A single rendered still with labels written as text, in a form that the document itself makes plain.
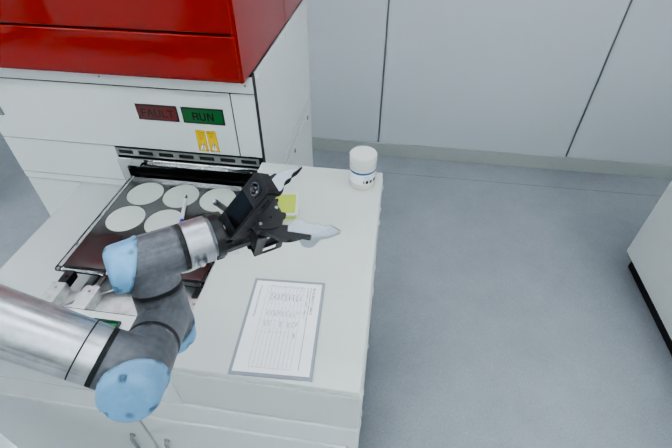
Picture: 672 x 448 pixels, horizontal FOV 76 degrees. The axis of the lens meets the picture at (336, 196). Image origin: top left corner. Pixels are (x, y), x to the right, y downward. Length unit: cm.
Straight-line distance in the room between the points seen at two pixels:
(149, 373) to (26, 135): 112
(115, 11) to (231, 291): 67
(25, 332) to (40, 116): 98
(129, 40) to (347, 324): 80
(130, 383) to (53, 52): 90
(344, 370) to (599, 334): 164
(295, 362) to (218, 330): 16
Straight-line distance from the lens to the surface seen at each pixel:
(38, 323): 62
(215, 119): 122
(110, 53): 120
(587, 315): 234
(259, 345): 84
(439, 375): 193
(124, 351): 62
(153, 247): 67
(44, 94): 146
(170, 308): 70
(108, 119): 139
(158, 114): 129
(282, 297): 89
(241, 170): 128
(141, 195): 133
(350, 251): 97
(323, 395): 82
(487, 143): 295
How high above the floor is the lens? 168
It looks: 40 degrees down
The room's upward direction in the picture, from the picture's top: straight up
